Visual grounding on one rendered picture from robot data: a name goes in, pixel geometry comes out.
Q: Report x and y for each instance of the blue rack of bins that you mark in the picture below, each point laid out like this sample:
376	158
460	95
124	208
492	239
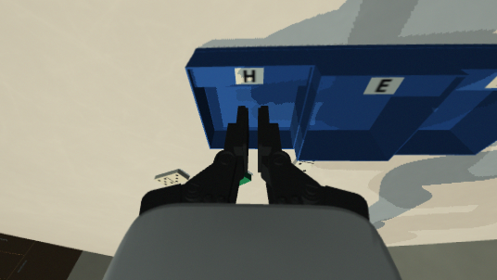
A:
353	119

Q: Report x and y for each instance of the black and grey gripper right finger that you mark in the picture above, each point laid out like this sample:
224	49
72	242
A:
287	184

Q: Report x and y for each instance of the white domino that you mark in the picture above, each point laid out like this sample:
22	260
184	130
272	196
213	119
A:
305	166

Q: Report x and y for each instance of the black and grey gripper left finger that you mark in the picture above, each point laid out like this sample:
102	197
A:
219	182

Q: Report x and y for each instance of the grey and cream domino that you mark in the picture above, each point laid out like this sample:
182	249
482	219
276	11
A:
172	177

